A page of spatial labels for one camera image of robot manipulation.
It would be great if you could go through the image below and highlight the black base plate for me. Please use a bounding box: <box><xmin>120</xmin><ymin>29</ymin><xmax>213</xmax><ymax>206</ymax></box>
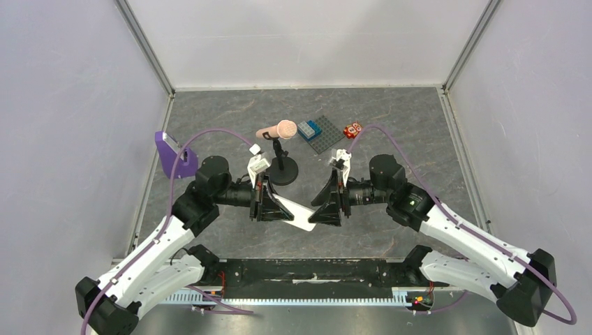
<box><xmin>195</xmin><ymin>245</ymin><xmax>432</xmax><ymax>299</ymax></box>

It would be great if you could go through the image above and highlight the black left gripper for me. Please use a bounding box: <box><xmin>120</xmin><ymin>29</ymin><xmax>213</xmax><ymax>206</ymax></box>
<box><xmin>213</xmin><ymin>172</ymin><xmax>294</xmax><ymax>223</ymax></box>

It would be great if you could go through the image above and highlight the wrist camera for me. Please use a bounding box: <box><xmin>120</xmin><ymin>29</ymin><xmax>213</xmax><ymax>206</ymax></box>
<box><xmin>247</xmin><ymin>144</ymin><xmax>271</xmax><ymax>188</ymax></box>
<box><xmin>329</xmin><ymin>149</ymin><xmax>352</xmax><ymax>187</ymax></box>

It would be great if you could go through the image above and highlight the red toy block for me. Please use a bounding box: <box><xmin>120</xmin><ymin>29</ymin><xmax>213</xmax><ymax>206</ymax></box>
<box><xmin>343</xmin><ymin>122</ymin><xmax>363</xmax><ymax>139</ymax></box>

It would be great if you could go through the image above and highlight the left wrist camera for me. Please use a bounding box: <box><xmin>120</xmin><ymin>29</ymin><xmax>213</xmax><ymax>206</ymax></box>
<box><xmin>247</xmin><ymin>144</ymin><xmax>271</xmax><ymax>188</ymax></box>

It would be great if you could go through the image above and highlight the grey lego baseplate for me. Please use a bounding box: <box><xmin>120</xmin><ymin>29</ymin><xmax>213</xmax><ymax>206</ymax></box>
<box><xmin>308</xmin><ymin>115</ymin><xmax>345</xmax><ymax>154</ymax></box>

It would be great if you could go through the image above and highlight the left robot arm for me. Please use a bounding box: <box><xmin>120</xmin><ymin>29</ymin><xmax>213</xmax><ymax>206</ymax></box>
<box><xmin>75</xmin><ymin>154</ymin><xmax>271</xmax><ymax>334</ymax></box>

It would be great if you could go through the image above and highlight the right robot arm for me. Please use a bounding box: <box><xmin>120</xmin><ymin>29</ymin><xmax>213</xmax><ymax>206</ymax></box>
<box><xmin>253</xmin><ymin>150</ymin><xmax>556</xmax><ymax>327</ymax></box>

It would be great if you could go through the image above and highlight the black microphone stand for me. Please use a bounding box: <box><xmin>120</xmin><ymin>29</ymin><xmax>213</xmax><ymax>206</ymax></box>
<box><xmin>262</xmin><ymin>132</ymin><xmax>299</xmax><ymax>186</ymax></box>

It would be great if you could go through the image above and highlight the blue grey lego brick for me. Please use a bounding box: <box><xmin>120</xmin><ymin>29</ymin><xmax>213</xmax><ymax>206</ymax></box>
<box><xmin>297</xmin><ymin>120</ymin><xmax>322</xmax><ymax>142</ymax></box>

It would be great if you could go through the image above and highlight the purple phone holder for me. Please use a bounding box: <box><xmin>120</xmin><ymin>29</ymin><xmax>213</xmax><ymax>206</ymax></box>
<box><xmin>154</xmin><ymin>131</ymin><xmax>198</xmax><ymax>179</ymax></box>

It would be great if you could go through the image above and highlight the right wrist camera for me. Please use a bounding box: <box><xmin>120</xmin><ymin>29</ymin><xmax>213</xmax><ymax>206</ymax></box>
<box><xmin>329</xmin><ymin>149</ymin><xmax>352</xmax><ymax>187</ymax></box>

